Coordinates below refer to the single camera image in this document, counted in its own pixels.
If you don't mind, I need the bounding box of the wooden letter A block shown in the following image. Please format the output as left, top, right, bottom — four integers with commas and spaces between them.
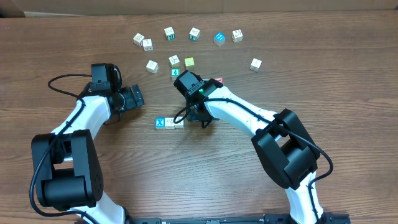
174, 116, 184, 129

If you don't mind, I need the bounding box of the plain wooden block front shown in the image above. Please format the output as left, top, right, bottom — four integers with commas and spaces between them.
165, 118, 175, 129

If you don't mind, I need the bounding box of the plain wooden block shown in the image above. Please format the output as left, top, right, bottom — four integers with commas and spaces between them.
133, 33, 145, 47
165, 118, 175, 129
249, 58, 262, 72
146, 60, 159, 73

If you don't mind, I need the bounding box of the blue X block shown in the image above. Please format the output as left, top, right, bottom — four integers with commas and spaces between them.
155, 117, 165, 129

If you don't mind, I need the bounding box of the wooden block yellow side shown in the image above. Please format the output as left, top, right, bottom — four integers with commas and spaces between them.
169, 55, 180, 68

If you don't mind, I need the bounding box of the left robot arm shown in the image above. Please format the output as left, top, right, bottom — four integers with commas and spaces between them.
29, 63, 144, 223

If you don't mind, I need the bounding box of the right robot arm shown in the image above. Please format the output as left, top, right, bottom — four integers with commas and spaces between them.
174, 70, 323, 223

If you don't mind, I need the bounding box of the plain wooden block left-middle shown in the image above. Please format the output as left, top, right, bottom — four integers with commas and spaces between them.
146, 60, 159, 73

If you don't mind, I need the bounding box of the red number 3 block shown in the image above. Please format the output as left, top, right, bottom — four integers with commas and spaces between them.
215, 77, 224, 84

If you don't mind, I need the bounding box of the green number 4 block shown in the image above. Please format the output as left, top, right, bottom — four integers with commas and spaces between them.
170, 68, 180, 80

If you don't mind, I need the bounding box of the yellow top block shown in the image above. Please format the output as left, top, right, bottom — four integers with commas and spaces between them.
184, 57, 195, 70

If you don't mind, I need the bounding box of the wooden block red-edged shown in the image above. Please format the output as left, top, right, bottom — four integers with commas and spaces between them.
142, 39, 154, 51

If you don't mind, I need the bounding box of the plain wooden block far-left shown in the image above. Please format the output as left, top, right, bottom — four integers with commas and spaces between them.
133, 33, 145, 47

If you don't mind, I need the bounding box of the wooden block green H side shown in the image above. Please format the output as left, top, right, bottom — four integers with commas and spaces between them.
164, 27, 175, 40

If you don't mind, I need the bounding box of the plain wooden block right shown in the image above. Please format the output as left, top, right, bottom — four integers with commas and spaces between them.
249, 58, 262, 72

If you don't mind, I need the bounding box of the blue top block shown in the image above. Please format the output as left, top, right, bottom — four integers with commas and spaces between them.
213, 32, 226, 47

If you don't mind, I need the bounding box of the wooden block teal side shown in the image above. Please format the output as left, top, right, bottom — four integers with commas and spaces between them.
189, 27, 200, 42

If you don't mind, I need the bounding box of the wooden block far right top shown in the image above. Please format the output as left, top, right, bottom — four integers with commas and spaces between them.
232, 29, 243, 42

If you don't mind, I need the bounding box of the cardboard strip at table back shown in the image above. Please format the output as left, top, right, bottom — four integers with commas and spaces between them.
1, 0, 397, 17

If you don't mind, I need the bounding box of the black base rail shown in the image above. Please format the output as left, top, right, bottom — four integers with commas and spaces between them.
125, 213, 351, 224

